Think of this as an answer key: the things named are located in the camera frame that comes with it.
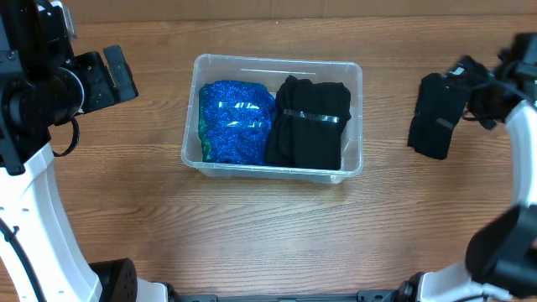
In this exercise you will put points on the black garment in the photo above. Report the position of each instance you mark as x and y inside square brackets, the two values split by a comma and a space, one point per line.
[309, 121]
[438, 110]

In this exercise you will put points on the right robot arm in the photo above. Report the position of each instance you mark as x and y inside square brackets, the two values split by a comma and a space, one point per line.
[500, 261]

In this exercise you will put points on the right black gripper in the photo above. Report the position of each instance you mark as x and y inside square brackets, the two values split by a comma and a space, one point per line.
[488, 117]

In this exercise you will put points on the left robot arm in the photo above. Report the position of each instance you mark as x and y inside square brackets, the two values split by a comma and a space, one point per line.
[44, 84]

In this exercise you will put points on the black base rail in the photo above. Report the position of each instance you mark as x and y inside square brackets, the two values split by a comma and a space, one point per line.
[369, 295]

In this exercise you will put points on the clear plastic storage bin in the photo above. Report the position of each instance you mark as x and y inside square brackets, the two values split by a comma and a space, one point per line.
[271, 73]

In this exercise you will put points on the blue sequin fabric bundle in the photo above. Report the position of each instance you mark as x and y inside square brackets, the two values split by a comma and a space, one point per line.
[235, 119]

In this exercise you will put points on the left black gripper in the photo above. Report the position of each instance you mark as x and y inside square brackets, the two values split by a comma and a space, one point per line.
[108, 80]

